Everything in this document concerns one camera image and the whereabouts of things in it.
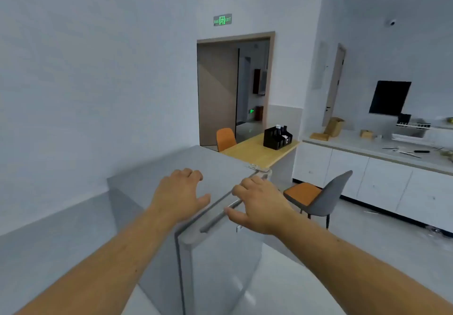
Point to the grey mini fridge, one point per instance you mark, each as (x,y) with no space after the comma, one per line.
(155,169)

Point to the grey chair orange seat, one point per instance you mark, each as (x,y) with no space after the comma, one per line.
(329,198)

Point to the white dish rack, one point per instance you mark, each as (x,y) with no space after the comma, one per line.
(410,128)

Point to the green exit sign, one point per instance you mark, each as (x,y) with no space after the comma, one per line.
(222,20)

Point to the beige door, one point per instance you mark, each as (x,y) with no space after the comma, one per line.
(334,84)

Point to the flat wooden board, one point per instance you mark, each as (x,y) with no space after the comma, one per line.
(319,136)

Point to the person's right hand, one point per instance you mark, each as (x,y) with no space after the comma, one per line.
(263,208)

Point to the black desk organizer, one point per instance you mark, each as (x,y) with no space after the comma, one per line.
(276,140)

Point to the light wooden table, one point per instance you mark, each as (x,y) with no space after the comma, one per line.
(255,152)

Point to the grey refrigerator door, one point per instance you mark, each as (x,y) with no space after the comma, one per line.
(223,261)

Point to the person's right forearm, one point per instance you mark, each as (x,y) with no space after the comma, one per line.
(354,272)

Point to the dark red floor box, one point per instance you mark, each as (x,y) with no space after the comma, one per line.
(259,113)

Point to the white security camera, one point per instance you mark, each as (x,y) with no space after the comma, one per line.
(391,22)

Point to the person's left hand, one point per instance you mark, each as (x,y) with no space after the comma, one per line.
(178,198)

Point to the red wall cabinet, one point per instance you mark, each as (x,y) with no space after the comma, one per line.
(257,81)

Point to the wooden knife block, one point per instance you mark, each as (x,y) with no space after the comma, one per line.
(333,127)

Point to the person's left forearm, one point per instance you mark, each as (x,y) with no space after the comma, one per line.
(113,265)

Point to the small wooden box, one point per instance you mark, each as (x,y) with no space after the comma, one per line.
(366,134)

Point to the white kitchen cabinet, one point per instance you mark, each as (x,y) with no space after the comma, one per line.
(382,183)

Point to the black wall screen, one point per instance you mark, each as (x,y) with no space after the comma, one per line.
(389,97)

